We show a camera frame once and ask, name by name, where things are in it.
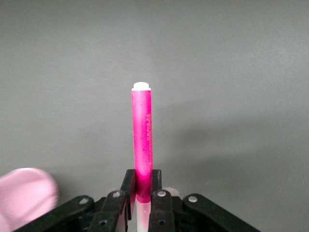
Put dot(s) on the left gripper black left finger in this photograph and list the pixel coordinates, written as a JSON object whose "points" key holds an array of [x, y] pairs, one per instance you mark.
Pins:
{"points": [[113, 210]]}

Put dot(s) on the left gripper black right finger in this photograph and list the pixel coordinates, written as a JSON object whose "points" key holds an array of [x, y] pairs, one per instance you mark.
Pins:
{"points": [[160, 210]]}

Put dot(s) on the pink marker with clear cap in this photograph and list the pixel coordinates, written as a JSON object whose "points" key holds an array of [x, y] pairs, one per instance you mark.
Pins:
{"points": [[142, 133]]}

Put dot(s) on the pink translucent plastic cup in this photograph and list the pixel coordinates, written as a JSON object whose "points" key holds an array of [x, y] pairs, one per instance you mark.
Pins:
{"points": [[24, 193]]}

